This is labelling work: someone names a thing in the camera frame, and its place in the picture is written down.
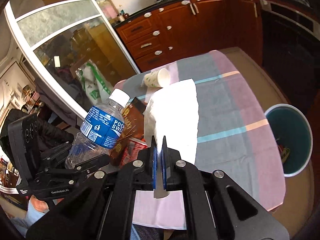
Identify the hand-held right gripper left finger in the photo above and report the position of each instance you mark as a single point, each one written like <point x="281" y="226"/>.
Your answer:
<point x="154" y="166"/>

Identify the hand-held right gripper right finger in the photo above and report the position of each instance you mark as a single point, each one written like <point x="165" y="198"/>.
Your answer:
<point x="164" y="166"/>

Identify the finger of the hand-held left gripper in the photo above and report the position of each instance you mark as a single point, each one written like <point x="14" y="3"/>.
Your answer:
<point x="82" y="171"/>
<point x="56" y="152"/>

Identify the red drink can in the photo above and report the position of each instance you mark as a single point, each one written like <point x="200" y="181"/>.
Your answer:
<point x="135" y="148"/>

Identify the brown snack box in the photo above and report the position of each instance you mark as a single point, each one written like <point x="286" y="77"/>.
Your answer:
<point x="130" y="127"/>

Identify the clear plastic bottle blue label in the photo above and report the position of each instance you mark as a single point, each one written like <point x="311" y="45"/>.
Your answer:
<point x="105" y="127"/>

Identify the white paper towel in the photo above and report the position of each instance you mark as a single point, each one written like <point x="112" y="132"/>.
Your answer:
<point x="175" y="110"/>

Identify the teal bin with white rim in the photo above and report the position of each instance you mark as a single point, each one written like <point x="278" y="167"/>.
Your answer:
<point x="290" y="130"/>

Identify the person's left forearm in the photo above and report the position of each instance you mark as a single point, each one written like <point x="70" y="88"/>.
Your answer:
<point x="37" y="203"/>

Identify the green white plastic bag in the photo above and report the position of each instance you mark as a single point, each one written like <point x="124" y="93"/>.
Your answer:
<point x="92" y="85"/>

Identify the pink grey checked tablecloth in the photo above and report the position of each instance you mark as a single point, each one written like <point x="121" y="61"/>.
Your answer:
<point x="225" y="110"/>

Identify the printed white paper cup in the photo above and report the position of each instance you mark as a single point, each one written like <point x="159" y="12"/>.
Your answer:
<point x="153" y="78"/>

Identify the white framed sliding glass door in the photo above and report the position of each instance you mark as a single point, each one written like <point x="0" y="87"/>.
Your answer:
<point x="57" y="25"/>

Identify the white cabinet safety latches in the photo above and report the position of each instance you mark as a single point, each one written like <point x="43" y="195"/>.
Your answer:
<point x="156" y="33"/>

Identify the red-brown wooden kitchen cabinets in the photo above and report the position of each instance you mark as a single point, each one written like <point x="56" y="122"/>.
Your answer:
<point x="175" y="27"/>

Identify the small dark jar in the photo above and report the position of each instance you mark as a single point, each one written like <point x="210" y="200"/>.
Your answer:
<point x="122" y="16"/>

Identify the black built-in oven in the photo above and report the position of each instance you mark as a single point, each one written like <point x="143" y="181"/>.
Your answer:
<point x="287" y="55"/>

